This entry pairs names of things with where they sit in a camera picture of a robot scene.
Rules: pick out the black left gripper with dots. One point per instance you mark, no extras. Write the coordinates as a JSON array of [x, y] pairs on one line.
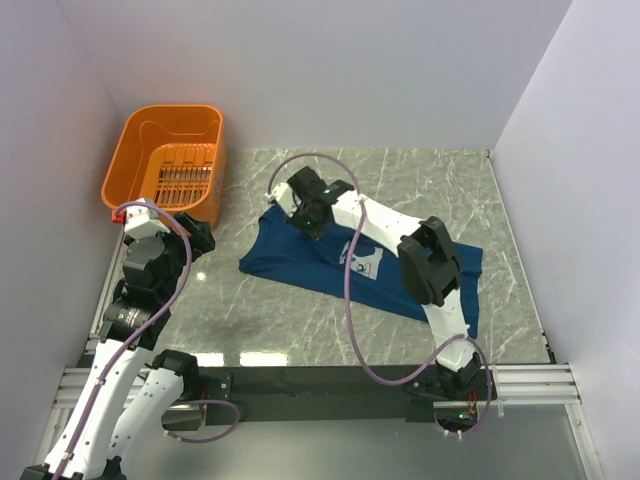
[[201, 238]]

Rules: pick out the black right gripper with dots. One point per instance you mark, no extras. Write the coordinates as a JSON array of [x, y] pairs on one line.
[[315, 233]]

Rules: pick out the orange plastic basket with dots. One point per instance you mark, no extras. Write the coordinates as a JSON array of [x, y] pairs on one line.
[[172, 154]]

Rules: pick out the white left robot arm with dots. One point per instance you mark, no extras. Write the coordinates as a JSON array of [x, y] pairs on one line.
[[128, 389]]

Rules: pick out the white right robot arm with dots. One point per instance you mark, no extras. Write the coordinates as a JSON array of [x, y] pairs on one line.
[[430, 266]]

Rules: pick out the black base beam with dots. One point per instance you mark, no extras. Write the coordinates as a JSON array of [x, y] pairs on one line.
[[316, 393]]

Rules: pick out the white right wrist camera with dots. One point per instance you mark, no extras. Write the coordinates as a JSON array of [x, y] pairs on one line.
[[283, 196]]

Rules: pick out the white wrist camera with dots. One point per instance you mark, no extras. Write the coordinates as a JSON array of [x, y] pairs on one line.
[[139, 222], [283, 196]]

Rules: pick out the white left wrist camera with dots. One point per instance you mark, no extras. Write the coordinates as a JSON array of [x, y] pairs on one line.
[[139, 222]]

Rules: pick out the aluminium frame rail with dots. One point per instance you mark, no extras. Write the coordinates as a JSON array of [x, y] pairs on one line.
[[536, 384]]

